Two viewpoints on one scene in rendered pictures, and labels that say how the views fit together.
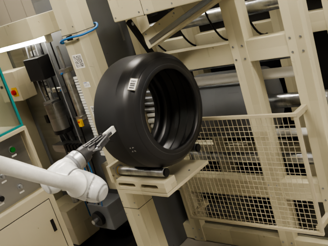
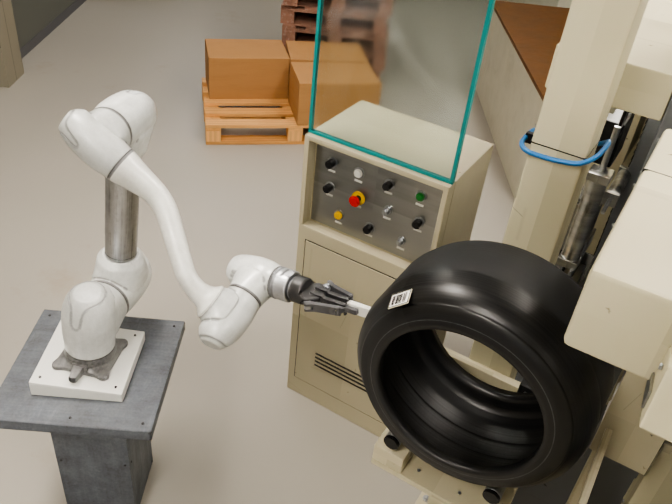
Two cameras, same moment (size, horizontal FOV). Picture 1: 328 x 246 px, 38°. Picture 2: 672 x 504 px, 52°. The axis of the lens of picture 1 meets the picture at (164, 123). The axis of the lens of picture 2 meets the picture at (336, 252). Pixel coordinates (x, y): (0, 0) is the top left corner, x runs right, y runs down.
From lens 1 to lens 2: 2.01 m
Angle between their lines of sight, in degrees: 68
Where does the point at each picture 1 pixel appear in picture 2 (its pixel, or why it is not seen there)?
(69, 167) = (246, 280)
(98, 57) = (547, 211)
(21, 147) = (435, 205)
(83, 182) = (201, 307)
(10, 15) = not seen: outside the picture
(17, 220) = (363, 266)
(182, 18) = not seen: hidden behind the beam
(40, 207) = not seen: hidden behind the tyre
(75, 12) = (556, 107)
